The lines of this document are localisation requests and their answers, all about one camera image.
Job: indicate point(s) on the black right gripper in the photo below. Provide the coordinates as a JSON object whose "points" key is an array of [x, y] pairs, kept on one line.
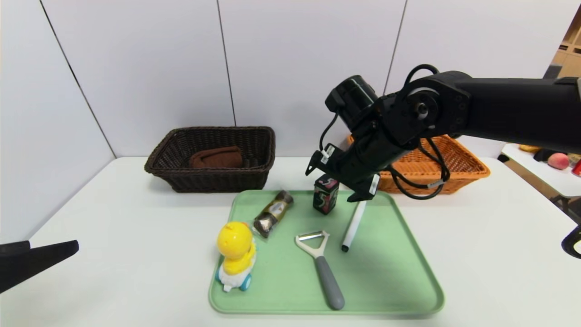
{"points": [[349, 175]]}

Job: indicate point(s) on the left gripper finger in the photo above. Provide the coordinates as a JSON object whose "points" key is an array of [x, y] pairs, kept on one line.
{"points": [[13, 248], [36, 263]]}

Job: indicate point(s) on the black gum box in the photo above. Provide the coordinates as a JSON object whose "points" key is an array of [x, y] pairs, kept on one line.
{"points": [[325, 200]]}

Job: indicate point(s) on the gold chocolate pack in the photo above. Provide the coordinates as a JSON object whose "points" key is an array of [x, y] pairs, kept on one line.
{"points": [[274, 211]]}

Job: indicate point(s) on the brown towel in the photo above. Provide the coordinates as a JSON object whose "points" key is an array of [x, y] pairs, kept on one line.
{"points": [[215, 159]]}

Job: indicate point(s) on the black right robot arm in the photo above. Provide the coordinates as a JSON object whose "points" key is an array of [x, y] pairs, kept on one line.
{"points": [[513, 109]]}

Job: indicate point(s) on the dark brown wicker basket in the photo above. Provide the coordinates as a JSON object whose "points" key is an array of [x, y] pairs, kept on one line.
{"points": [[213, 181]]}

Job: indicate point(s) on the orange wicker basket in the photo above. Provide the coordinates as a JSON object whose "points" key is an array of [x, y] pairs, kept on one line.
{"points": [[463, 165]]}

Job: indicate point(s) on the white marker pen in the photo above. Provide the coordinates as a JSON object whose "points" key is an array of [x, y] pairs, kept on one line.
{"points": [[352, 231]]}

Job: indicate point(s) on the green plastic tray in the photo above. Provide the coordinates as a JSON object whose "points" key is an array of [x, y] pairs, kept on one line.
{"points": [[290, 272]]}

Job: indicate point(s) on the yellow duck toy car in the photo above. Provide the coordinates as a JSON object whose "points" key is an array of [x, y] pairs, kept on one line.
{"points": [[233, 240]]}

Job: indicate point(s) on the black flat object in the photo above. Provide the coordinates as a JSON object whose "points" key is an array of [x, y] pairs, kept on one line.
{"points": [[542, 155]]}

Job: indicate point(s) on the white side table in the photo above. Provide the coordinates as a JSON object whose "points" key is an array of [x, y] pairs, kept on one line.
{"points": [[544, 177]]}

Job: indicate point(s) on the pink peach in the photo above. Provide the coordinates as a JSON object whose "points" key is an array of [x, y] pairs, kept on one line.
{"points": [[558, 161]]}

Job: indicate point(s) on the red can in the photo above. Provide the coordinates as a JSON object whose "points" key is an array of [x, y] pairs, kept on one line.
{"points": [[577, 169]]}

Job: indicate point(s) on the dark cabinet sign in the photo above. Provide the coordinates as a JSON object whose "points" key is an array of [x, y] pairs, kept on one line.
{"points": [[553, 71]]}

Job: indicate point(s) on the wooden cabinet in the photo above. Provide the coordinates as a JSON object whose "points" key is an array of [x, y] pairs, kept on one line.
{"points": [[569, 59]]}

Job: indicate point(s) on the dark side table frame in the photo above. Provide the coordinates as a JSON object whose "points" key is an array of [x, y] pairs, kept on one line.
{"points": [[569, 204]]}

